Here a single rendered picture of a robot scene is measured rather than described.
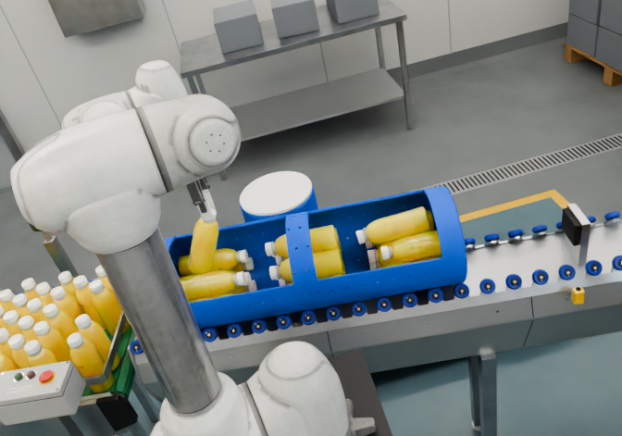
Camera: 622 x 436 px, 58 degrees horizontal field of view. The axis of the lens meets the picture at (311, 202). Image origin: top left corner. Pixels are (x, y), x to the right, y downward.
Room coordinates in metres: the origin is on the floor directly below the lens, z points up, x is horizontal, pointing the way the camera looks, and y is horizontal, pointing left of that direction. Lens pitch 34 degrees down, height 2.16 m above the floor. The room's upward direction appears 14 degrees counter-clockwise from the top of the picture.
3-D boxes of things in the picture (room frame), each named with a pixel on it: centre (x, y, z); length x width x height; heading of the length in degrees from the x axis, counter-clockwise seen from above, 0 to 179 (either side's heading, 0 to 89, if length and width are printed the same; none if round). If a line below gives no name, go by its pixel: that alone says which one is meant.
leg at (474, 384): (1.30, -0.45, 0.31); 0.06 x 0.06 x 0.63; 85
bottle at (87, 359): (1.17, 0.73, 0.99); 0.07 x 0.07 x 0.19
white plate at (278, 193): (1.77, 0.12, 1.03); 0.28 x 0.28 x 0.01
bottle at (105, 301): (1.39, 0.71, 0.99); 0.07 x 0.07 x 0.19
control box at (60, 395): (1.05, 0.83, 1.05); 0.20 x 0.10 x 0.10; 85
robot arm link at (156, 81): (1.29, 0.29, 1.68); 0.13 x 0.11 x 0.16; 106
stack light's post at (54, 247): (1.71, 0.95, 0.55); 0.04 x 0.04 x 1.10; 85
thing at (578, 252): (1.20, -0.73, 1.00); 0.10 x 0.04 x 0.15; 175
